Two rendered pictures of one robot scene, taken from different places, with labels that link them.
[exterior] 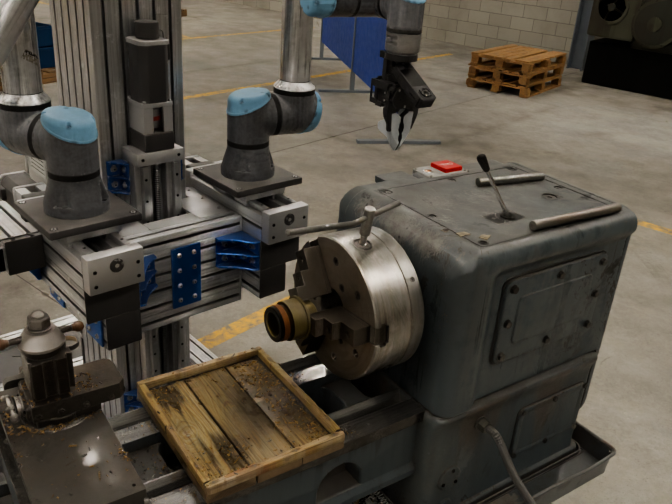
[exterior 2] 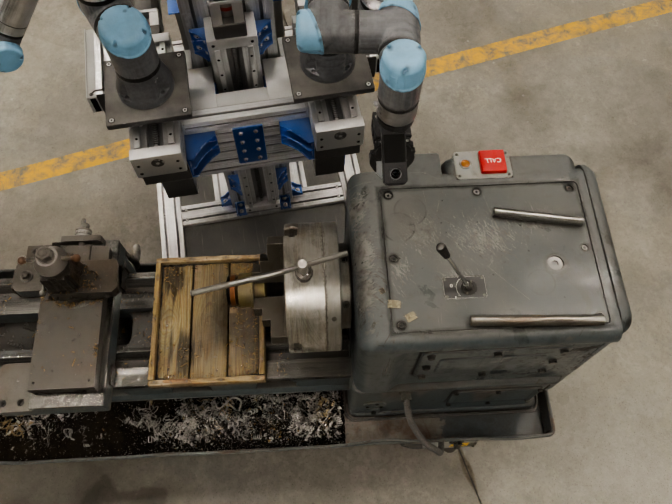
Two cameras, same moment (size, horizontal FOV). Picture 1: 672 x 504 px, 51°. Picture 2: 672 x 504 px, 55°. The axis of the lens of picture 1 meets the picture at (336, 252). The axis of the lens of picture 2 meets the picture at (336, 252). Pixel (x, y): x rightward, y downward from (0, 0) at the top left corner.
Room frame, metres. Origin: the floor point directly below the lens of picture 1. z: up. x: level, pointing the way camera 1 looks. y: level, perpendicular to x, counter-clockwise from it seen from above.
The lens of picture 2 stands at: (0.85, -0.41, 2.55)
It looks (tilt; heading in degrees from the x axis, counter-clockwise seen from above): 65 degrees down; 32
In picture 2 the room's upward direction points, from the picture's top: 1 degrees clockwise
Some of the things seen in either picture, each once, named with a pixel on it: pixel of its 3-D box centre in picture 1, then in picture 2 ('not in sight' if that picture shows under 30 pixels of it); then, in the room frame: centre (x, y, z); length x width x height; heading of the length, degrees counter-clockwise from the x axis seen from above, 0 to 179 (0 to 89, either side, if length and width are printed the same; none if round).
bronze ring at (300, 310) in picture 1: (292, 319); (247, 290); (1.24, 0.08, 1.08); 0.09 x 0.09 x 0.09; 36
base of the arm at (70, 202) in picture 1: (75, 187); (141, 74); (1.54, 0.63, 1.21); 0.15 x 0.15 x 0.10
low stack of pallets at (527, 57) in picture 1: (517, 69); not in sight; (9.38, -2.19, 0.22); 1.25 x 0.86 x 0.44; 144
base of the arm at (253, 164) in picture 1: (247, 155); (327, 48); (1.88, 0.27, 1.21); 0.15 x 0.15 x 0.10
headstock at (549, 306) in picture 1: (476, 269); (468, 276); (1.57, -0.36, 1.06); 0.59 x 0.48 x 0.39; 126
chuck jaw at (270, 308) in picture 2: (346, 327); (277, 322); (1.21, -0.03, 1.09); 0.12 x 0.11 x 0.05; 36
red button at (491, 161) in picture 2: (446, 167); (492, 162); (1.77, -0.27, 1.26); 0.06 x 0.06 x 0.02; 36
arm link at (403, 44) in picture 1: (401, 43); (395, 105); (1.54, -0.11, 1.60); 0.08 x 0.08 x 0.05
